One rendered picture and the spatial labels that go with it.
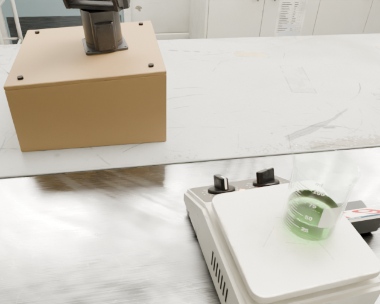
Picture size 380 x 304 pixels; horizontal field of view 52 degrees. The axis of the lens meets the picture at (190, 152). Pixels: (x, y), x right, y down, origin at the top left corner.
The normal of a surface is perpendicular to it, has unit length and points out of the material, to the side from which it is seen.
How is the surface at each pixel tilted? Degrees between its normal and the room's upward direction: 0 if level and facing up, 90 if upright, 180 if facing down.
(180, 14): 90
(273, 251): 0
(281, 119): 0
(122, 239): 0
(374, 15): 90
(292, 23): 90
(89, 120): 90
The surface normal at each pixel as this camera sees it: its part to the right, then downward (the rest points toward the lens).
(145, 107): 0.18, 0.60
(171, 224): 0.04, -0.80
